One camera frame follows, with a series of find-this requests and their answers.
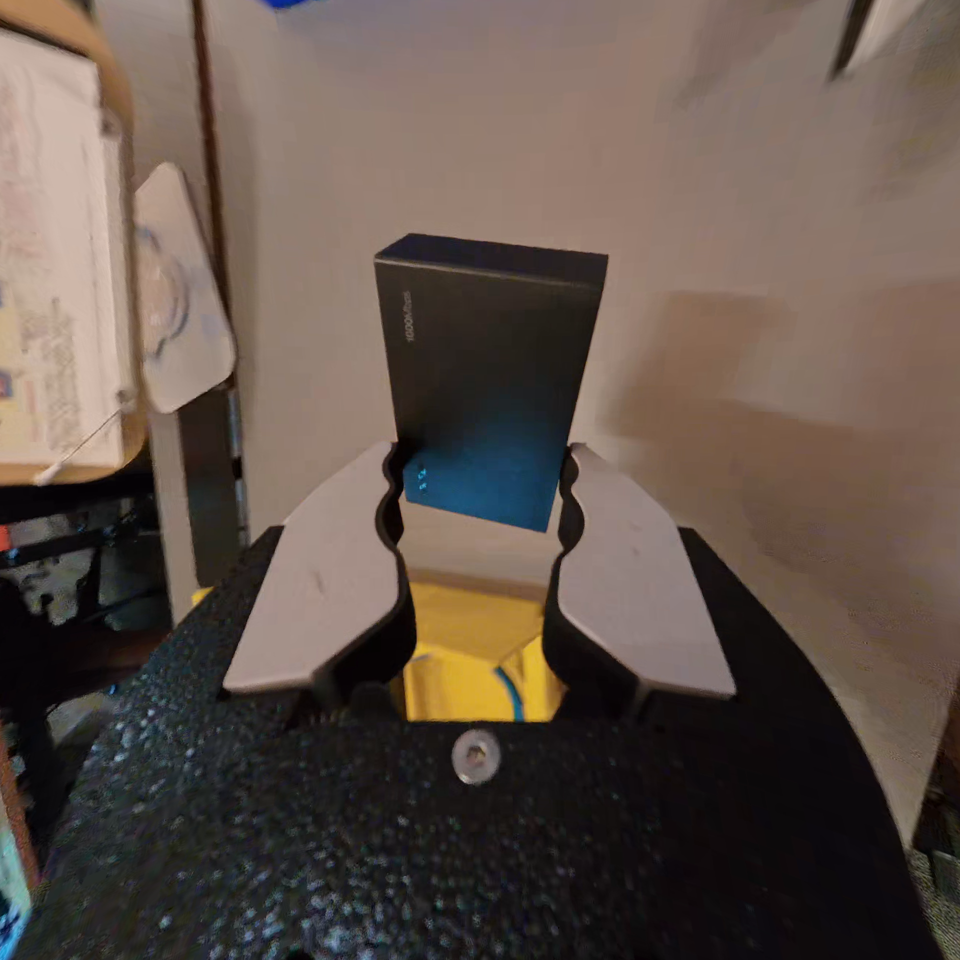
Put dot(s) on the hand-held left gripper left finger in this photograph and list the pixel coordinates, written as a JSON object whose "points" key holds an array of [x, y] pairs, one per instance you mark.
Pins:
{"points": [[322, 585]]}

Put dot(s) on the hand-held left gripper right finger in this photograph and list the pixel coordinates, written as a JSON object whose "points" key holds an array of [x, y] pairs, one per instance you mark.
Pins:
{"points": [[637, 592]]}

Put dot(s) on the black ethernet switch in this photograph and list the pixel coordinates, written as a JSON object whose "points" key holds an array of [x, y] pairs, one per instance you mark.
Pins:
{"points": [[487, 375]]}

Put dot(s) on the yellow bin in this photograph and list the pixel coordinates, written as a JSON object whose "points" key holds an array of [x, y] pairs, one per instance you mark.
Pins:
{"points": [[457, 645]]}

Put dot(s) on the grey table leg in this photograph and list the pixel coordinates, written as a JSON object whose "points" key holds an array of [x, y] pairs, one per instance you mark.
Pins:
{"points": [[174, 510]]}

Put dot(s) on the instruction sheet board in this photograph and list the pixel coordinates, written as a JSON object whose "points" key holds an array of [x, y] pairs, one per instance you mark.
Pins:
{"points": [[52, 262]]}

